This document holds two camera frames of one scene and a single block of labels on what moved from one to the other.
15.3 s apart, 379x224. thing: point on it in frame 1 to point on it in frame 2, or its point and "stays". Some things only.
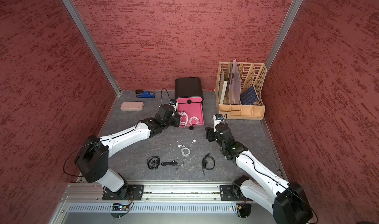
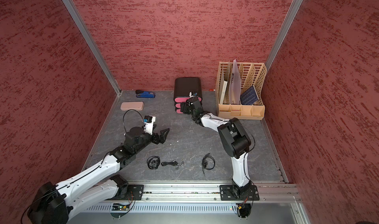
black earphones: x=205 y=163 stays
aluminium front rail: x=151 y=193 stays
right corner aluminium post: x=297 y=1 stays
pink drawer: x=189 y=99 stays
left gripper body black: x=173 y=121 to x=154 y=138
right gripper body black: x=212 y=135 to x=188 y=109
